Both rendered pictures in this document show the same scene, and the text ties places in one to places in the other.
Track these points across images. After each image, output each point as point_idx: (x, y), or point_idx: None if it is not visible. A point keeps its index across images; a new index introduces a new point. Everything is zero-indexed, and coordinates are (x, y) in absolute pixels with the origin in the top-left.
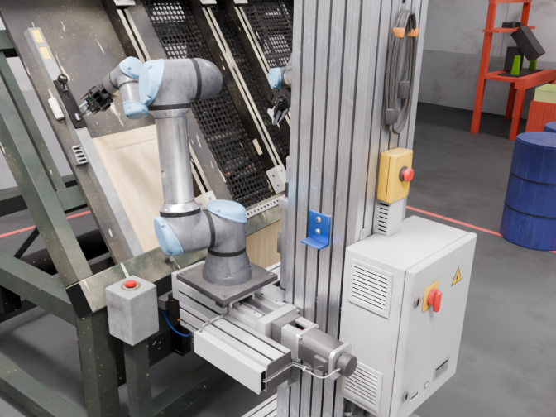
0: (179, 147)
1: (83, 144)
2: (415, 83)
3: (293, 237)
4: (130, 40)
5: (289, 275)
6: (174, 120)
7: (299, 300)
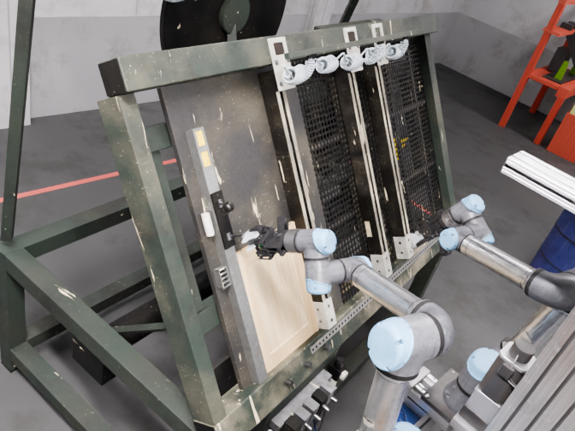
0: (397, 408)
1: (230, 266)
2: None
3: None
4: (282, 130)
5: None
6: (402, 386)
7: None
